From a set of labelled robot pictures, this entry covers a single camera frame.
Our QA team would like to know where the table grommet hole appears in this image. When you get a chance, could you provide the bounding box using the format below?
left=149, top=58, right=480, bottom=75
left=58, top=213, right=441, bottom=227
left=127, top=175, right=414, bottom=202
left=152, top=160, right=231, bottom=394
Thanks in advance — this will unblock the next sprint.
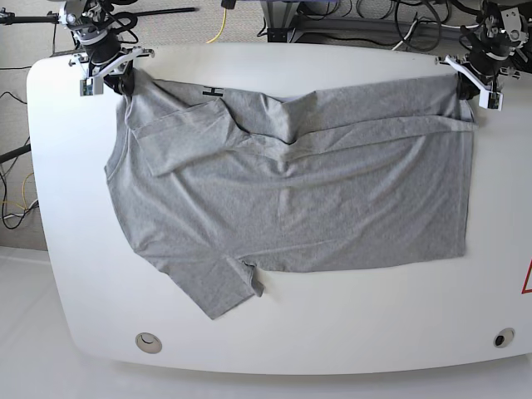
left=493, top=328, right=515, bottom=348
left=135, top=332, right=162, bottom=354

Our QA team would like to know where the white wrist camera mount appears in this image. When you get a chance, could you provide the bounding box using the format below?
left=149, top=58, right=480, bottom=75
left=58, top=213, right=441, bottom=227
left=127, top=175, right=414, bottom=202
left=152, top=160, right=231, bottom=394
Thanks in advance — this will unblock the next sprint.
left=68, top=47, right=155, bottom=96

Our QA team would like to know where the left table grommet hole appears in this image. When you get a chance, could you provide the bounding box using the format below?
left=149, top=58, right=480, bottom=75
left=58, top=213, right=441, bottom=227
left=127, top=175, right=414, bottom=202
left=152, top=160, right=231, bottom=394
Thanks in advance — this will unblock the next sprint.
left=135, top=332, right=162, bottom=354

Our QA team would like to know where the right table grommet hole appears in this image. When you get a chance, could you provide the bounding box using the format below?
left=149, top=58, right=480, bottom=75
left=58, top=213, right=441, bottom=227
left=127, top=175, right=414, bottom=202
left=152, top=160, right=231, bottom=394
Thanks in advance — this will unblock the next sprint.
left=493, top=328, right=515, bottom=348

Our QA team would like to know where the black floor cables left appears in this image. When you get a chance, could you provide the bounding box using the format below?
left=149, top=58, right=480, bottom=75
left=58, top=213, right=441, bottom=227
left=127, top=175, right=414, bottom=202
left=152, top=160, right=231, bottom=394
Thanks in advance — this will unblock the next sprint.
left=0, top=90, right=39, bottom=229

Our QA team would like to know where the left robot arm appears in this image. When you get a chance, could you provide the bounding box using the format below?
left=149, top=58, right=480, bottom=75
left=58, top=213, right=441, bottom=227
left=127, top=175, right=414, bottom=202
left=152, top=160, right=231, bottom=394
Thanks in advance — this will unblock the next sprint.
left=450, top=1, right=531, bottom=110

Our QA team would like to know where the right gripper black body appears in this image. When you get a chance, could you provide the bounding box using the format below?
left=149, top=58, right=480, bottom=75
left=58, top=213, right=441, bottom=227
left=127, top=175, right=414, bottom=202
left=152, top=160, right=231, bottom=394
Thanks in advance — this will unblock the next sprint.
left=82, top=35, right=124, bottom=69

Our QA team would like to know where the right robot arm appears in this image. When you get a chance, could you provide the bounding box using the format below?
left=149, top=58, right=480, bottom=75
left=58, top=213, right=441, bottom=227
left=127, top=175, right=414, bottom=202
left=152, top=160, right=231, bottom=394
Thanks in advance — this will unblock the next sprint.
left=58, top=1, right=141, bottom=96

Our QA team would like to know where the red triangle warning sticker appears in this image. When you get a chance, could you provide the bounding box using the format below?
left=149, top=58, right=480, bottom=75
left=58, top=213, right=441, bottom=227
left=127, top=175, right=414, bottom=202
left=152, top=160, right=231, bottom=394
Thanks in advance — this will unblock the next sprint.
left=521, top=262, right=532, bottom=294

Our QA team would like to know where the black tripod stand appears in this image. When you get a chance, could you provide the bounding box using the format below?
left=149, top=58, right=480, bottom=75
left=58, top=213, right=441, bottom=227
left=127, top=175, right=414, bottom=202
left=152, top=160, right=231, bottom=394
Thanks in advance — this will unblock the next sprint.
left=1, top=0, right=199, bottom=51

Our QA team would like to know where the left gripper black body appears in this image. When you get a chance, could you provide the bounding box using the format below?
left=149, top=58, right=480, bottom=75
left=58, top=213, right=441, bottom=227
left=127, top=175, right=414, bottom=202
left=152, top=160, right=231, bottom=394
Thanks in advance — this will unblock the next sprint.
left=467, top=47, right=511, bottom=76

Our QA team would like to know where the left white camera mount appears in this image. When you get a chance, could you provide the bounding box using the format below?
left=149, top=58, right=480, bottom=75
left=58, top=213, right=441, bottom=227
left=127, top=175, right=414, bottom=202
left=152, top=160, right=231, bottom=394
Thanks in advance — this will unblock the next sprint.
left=435, top=55, right=521, bottom=111

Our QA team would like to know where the white cable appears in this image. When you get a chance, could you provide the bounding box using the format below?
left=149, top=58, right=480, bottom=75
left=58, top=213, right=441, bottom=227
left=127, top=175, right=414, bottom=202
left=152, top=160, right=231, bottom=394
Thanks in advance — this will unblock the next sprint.
left=390, top=16, right=506, bottom=52

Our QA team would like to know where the aluminium frame stand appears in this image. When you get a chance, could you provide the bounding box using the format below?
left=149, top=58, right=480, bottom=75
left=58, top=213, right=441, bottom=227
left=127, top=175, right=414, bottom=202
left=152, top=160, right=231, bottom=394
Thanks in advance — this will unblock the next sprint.
left=257, top=1, right=476, bottom=55

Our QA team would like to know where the grey T-shirt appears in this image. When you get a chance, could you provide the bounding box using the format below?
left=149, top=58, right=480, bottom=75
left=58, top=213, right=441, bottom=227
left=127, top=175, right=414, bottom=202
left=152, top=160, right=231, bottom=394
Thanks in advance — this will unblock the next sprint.
left=105, top=71, right=476, bottom=319

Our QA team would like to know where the yellow cable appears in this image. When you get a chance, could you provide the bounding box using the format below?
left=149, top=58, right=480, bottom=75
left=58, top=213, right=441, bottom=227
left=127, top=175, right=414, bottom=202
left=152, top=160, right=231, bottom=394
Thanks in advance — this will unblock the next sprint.
left=206, top=3, right=229, bottom=44

